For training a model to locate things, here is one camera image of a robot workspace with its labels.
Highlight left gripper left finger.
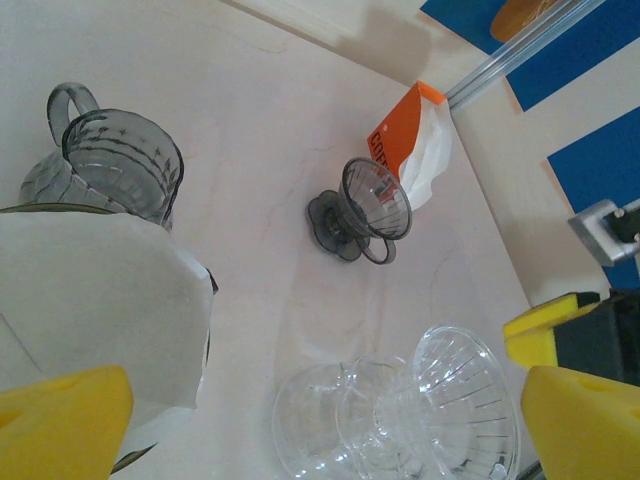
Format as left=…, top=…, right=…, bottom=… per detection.
left=0, top=364, right=135, bottom=480

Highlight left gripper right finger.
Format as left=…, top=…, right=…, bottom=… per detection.
left=519, top=364, right=640, bottom=480

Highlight clear plastic dripper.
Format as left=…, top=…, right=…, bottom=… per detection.
left=335, top=323, right=522, bottom=480

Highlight white paper coffee filter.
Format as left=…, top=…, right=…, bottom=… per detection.
left=0, top=212, right=216, bottom=451

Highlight grey plastic dripper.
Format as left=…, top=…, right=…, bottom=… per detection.
left=306, top=157, right=415, bottom=265

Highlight clear glass carafe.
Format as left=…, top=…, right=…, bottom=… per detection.
left=272, top=360, right=361, bottom=480

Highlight orange and white filter pack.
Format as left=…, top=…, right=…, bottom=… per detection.
left=366, top=79, right=454, bottom=210

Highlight grey ribbed dripper cup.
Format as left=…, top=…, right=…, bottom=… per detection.
left=19, top=82, right=185, bottom=234

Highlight aluminium frame post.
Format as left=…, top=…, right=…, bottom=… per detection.
left=443, top=0, right=609, bottom=110

